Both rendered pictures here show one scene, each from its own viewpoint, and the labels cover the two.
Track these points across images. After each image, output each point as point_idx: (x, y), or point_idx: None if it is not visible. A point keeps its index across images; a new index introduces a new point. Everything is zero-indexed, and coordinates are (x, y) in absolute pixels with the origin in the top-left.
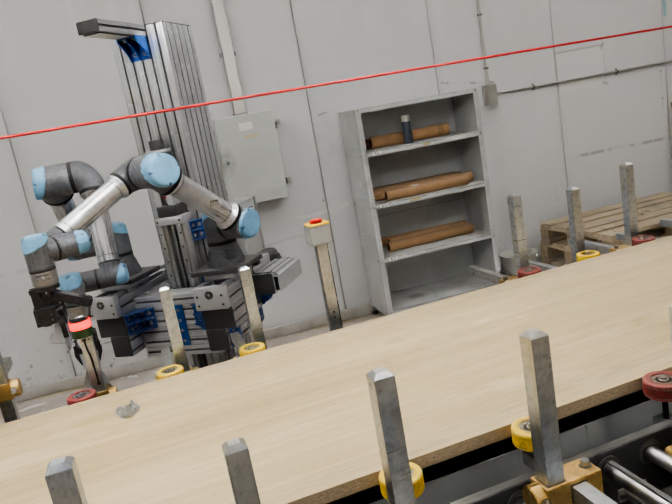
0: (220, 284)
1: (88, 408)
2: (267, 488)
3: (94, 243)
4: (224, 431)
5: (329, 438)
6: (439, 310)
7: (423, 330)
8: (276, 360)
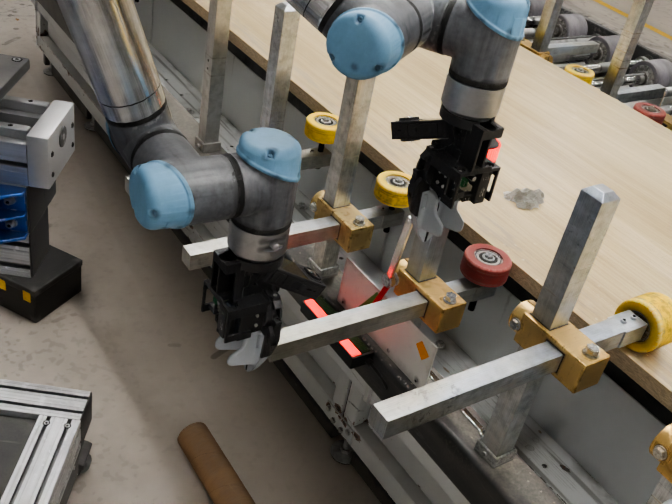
0: (46, 106)
1: (524, 239)
2: (618, 112)
3: (137, 54)
4: (548, 132)
5: (543, 89)
6: (248, 17)
7: (311, 32)
8: (374, 107)
